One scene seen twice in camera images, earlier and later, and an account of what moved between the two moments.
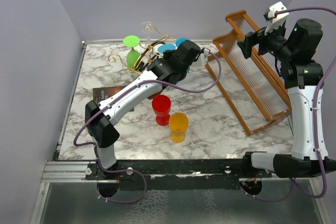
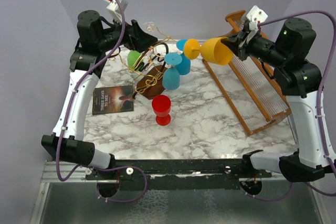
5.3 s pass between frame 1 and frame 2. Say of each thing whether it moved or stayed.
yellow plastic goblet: moved
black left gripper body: moved
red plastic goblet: stayed
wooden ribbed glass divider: stayed
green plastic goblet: stayed
